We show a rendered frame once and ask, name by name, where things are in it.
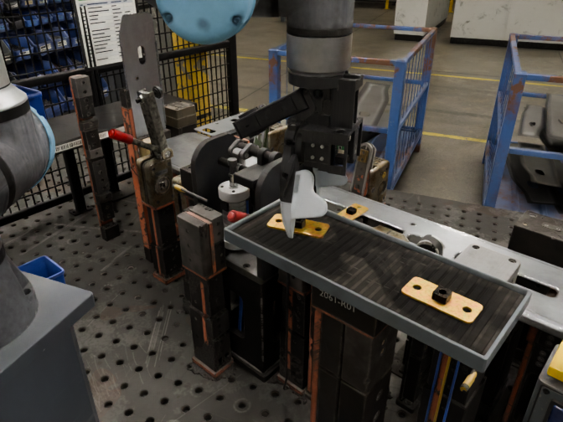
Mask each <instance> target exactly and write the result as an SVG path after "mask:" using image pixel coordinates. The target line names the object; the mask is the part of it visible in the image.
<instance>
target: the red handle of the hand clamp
mask: <svg viewBox="0 0 563 422"><path fill-rule="evenodd" d="M108 135H109V137H110V138H111V139H114V140H117V141H119V142H123V143H126V144H128V145H130V144H133V145H136V146H139V147H143V148H145V149H148V150H150V151H153V152H156V153H158V154H160V151H159V147H158V146H154V145H152V144H149V143H146V142H143V141H140V140H138V139H136V138H133V136H132V135H129V134H126V133H125V132H122V131H118V130H116V129H111V130H109V132H108Z"/></svg>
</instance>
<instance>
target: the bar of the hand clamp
mask: <svg viewBox="0 0 563 422"><path fill-rule="evenodd" d="M137 96H138V97H137V99H136V103H140V105H141V108H142V114H143V117H144V120H145V123H146V126H147V131H148V135H149V137H150V141H151V143H152V145H154V146H158V147H159V151H160V154H158V153H156V152H154V155H155V158H159V157H161V152H162V150H163V149H164V148H166V147H168V144H167V141H166V137H165V134H164V130H163V125H162V122H161V118H160V115H159V112H158V106H157V102H156V99H155V97H157V98H158V99H160V98H162V97H163V91H162V89H161V88H160V87H158V86H157V85H156V86H154V87H153V88H152V91H149V92H147V91H146V89H142V90H138V91H137Z"/></svg>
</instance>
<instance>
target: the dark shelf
mask: <svg viewBox="0 0 563 422"><path fill-rule="evenodd" d="M163 99H164V105H166V104H170V103H174V102H176V101H180V100H181V101H183V102H187V103H189V104H192V105H195V111H198V104H197V103H196V102H192V101H190V100H185V99H182V98H179V97H176V96H173V95H168V94H165V93H163ZM95 112H96V115H95V116H93V118H96V119H97V120H98V121H99V125H98V127H99V128H98V132H99V137H100V141H102V140H105V139H107V138H110V137H109V135H108V132H109V130H111V129H116V130H118V131H122V132H125V128H124V123H123V118H122V113H121V101H117V102H113V103H110V104H107V105H101V106H97V107H95ZM47 121H48V123H49V126H50V128H51V130H52V132H53V134H54V140H55V154H58V153H61V152H66V151H68V150H72V149H75V148H77V147H82V146H83V145H82V140H81V137H80V129H79V126H78V121H77V117H76V113H75V112H74V113H70V114H67V115H63V116H57V117H54V118H50V119H47Z"/></svg>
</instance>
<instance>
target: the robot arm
mask: <svg viewBox="0 0 563 422"><path fill-rule="evenodd" d="M144 1H146V2H147V3H149V4H151V5H152V6H154V7H155V8H157V9H158V11H159V12H160V14H161V16H162V17H163V20H164V22H165V23H166V24H167V25H168V27H169V28H170V29H171V30H172V31H173V32H174V33H176V34H177V35H178V36H179V37H181V38H182V39H185V40H187V41H189V42H191V43H195V44H217V43H219V42H222V41H225V40H226V39H229V38H231V37H232V36H234V35H236V34H237V33H239V31H241V30H242V29H243V28H244V27H245V26H246V24H247V23H248V22H249V20H250V18H272V17H273V18H279V17H287V67H288V69H289V70H288V82H289V84H291V85H294V86H296V87H300V88H298V89H296V90H294V91H293V92H291V93H289V94H287V95H284V96H283V97H281V98H279V99H277V100H275V101H273V102H272V103H270V104H268V105H265V106H263V107H261V108H259V109H258V108H257V107H255V108H253V109H249V110H246V111H245V112H244V114H242V115H240V116H238V117H239V119H238V120H236V121H235V122H233V123H232V124H233V126H234V128H235V130H236V132H237V134H238V135H239V137H240V139H243V138H246V137H249V138H252V137H253V136H259V135H260V134H261V133H262V132H263V131H265V130H267V129H268V126H271V125H273V124H275V123H277V122H278V121H282V120H284V119H286V118H288V117H289V116H290V117H289V118H288V119H287V124H288V126H287V129H286V132H285V136H284V146H283V157H282V160H281V171H280V200H281V216H282V222H283V225H284V228H285V230H286V232H287V237H289V238H293V235H294V229H295V223H296V222H295V221H296V220H295V219H305V218H317V217H322V216H324V214H325V213H326V212H327V210H328V205H327V202H326V201H325V200H324V199H322V198H321V197H319V191H320V187H328V186H340V185H344V184H346V183H347V181H348V178H347V176H346V167H347V163H354V161H355V160H356V156H360V149H361V139H362V129H363V119H364V118H363V117H357V112H358V101H359V88H360V87H361V86H362V85H363V78H364V74H359V73H349V71H348V68H349V67H350V62H351V50H352V38H353V22H354V0H144ZM358 134H359V140H358ZM357 145H358V147H357ZM54 154H55V140H54V134H53V132H52V130H51V128H50V126H49V123H48V122H47V121H46V120H45V119H44V117H43V116H40V115H39V114H38V113H37V111H36V110H35V109H34V108H33V107H31V106H30V104H29V101H28V97H27V94H26V93H25V92H23V91H22V90H20V89H19V88H17V87H16V86H14V85H12V83H11V82H10V80H9V77H8V72H7V69H6V65H5V63H4V59H3V54H2V51H1V48H0V216H1V215H3V213H5V212H6V211H7V210H8V209H9V208H10V207H11V206H12V205H13V204H14V203H16V202H17V201H18V200H19V199H20V198H21V197H22V196H23V195H24V194H25V193H26V192H27V191H28V190H29V189H31V188H33V187H34V186H35V185H37V184H38V183H39V182H40V181H41V179H42V178H43V177H44V175H45V173H46V172H47V171H48V170H49V168H50V166H51V164H52V162H53V160H54ZM301 165H302V170H301V171H299V167H300V166H301ZM339 165H343V166H339ZM38 307H39V303H38V299H37V296H36V294H35V291H34V287H33V285H32V284H31V282H30V281H29V280H28V278H27V277H26V276H25V275H24V274H23V272H22V271H21V270H20V269H19V268H18V267H17V266H16V265H15V264H14V263H13V262H12V260H11V259H10V258H9V257H8V256H7V254H6V251H5V249H4V246H3V242H2V239H1V236H0V348H2V347H5V346H6V345H8V344H9V343H10V342H12V341H13V340H14V339H16V338H17V337H18V336H20V335H21V334H22V333H23V332H24V331H25V330H26V329H27V328H28V327H29V325H30V324H31V323H32V321H33V320H34V318H35V316H36V314H37V311H38Z"/></svg>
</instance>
